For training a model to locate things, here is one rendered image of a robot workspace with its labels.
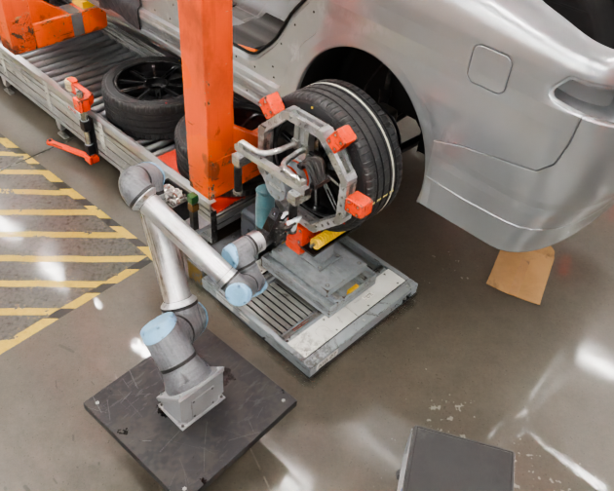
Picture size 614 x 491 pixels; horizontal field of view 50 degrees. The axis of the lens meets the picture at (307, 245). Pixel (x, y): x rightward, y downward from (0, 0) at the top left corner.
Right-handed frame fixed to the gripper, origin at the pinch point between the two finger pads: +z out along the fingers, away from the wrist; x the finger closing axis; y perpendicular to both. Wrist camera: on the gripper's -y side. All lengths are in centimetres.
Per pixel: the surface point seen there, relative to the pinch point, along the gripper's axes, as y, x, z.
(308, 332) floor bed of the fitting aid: 75, 7, 7
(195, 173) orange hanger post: 20, -70, 2
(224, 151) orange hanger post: 6, -60, 12
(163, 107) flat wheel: 33, -148, 39
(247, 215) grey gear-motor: 44, -51, 19
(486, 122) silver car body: -44, 45, 55
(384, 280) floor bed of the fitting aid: 76, 9, 64
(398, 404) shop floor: 83, 61, 12
